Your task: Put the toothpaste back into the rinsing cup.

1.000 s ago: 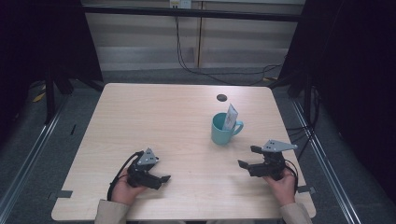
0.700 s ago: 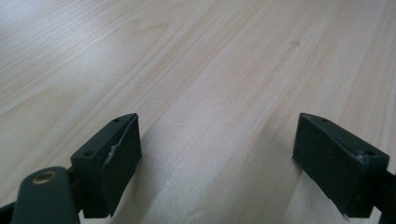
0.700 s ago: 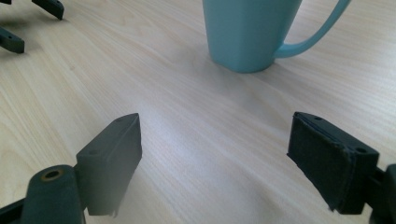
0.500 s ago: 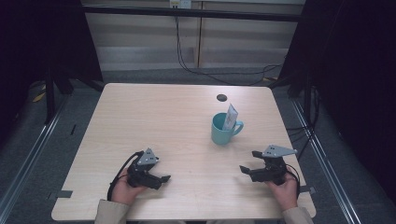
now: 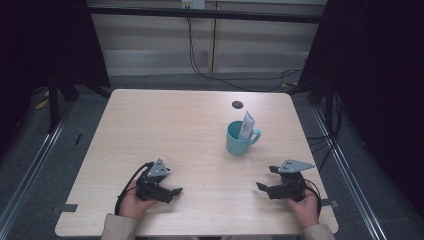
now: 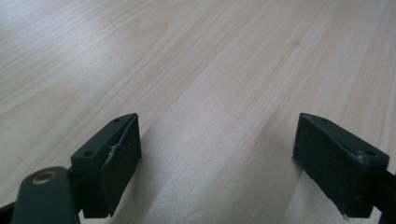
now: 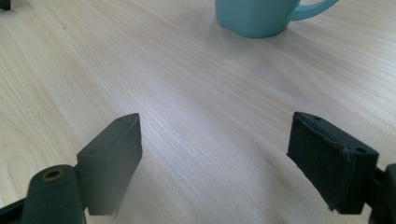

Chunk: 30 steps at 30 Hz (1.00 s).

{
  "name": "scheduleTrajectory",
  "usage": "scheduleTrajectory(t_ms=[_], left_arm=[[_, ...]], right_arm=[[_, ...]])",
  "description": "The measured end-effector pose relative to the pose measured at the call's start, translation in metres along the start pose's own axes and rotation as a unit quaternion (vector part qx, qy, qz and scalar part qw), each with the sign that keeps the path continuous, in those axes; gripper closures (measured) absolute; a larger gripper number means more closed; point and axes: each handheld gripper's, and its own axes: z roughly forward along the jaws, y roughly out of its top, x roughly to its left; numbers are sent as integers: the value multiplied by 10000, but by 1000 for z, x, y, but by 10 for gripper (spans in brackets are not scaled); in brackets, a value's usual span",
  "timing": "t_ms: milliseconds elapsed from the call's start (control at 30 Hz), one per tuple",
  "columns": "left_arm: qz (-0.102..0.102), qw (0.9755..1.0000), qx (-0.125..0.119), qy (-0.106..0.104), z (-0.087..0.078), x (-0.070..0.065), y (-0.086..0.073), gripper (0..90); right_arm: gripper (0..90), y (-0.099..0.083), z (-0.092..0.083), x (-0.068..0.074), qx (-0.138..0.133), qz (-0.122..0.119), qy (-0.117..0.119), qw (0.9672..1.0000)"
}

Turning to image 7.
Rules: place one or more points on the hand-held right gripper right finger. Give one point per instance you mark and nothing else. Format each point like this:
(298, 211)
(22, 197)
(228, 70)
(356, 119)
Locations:
(330, 161)

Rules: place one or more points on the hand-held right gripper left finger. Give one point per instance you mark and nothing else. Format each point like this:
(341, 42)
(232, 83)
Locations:
(109, 169)

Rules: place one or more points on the teal cup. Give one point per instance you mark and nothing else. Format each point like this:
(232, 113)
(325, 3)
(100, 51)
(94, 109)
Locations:
(258, 17)

